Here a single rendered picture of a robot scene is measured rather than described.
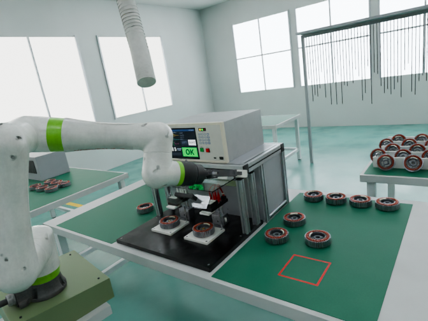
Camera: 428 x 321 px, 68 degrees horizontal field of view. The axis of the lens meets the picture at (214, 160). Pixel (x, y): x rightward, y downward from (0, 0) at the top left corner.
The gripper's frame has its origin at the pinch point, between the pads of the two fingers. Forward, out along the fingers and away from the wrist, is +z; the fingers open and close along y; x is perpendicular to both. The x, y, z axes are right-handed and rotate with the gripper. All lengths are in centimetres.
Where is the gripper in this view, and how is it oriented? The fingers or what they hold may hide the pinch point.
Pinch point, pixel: (234, 174)
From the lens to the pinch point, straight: 133.3
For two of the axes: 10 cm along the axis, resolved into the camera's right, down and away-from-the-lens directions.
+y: 5.7, -0.9, -8.2
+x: -0.2, -10.0, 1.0
